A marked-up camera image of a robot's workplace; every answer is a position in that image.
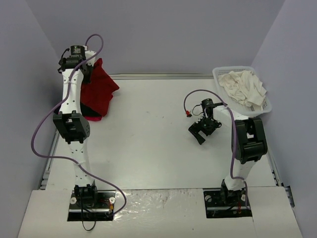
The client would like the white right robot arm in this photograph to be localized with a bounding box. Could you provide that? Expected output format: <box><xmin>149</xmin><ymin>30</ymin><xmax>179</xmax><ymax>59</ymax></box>
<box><xmin>188</xmin><ymin>98</ymin><xmax>267</xmax><ymax>205</ymax></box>

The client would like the white t-shirts pile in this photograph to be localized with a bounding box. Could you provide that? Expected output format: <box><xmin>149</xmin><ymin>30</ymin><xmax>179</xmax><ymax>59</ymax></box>
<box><xmin>218</xmin><ymin>70</ymin><xmax>267</xmax><ymax>111</ymax></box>

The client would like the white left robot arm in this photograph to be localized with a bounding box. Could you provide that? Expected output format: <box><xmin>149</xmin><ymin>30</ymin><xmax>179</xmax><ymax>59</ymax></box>
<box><xmin>53</xmin><ymin>45</ymin><xmax>100</xmax><ymax>208</ymax></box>

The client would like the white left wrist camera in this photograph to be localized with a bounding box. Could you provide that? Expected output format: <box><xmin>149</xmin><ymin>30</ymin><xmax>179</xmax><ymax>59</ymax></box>
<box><xmin>84</xmin><ymin>45</ymin><xmax>98</xmax><ymax>66</ymax></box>

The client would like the folded black t-shirt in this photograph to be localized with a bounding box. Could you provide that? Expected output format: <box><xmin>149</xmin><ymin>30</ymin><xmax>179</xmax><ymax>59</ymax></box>
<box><xmin>80</xmin><ymin>104</ymin><xmax>102</xmax><ymax>117</ymax></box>

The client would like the folded red t-shirt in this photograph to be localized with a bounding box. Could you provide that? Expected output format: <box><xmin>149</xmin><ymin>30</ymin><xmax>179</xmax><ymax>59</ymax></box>
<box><xmin>84</xmin><ymin>116</ymin><xmax>103</xmax><ymax>121</ymax></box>

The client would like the white plastic laundry basket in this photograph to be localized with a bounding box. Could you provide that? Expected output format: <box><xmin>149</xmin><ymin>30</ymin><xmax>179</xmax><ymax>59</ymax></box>
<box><xmin>212</xmin><ymin>66</ymin><xmax>272</xmax><ymax>117</ymax></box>

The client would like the red t-shirt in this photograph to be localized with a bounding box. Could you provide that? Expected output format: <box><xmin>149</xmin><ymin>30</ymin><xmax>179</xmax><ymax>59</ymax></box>
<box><xmin>84</xmin><ymin>116</ymin><xmax>103</xmax><ymax>121</ymax></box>
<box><xmin>80</xmin><ymin>58</ymin><xmax>119</xmax><ymax>117</ymax></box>

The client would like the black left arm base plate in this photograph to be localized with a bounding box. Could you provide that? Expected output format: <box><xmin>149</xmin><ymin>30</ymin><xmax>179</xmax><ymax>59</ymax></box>
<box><xmin>67</xmin><ymin>191</ymin><xmax>116</xmax><ymax>222</ymax></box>

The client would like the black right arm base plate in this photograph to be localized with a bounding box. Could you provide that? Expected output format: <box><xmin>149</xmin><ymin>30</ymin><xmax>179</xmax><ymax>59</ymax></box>
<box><xmin>203</xmin><ymin>188</ymin><xmax>252</xmax><ymax>219</ymax></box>

